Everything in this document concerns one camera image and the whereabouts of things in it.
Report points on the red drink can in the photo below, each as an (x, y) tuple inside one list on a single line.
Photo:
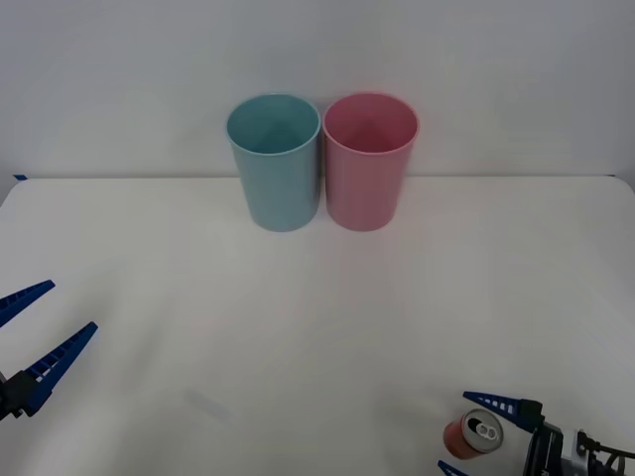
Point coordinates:
[(459, 439)]

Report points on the pale blue plastic bin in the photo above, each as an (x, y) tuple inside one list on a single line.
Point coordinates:
[(278, 193)]

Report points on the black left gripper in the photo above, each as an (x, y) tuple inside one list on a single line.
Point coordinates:
[(2, 396)]

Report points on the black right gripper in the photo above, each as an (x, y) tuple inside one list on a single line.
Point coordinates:
[(543, 451)]

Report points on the pink plastic bin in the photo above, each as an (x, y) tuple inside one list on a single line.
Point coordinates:
[(364, 193)]

